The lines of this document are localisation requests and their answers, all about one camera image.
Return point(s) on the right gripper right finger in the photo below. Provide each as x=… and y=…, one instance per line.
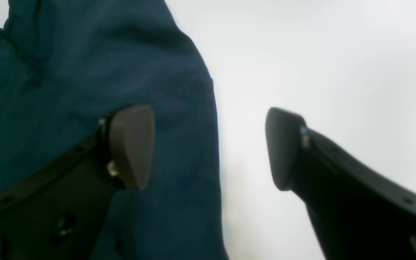
x=356, y=213

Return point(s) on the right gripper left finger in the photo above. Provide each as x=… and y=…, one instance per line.
x=58, y=212

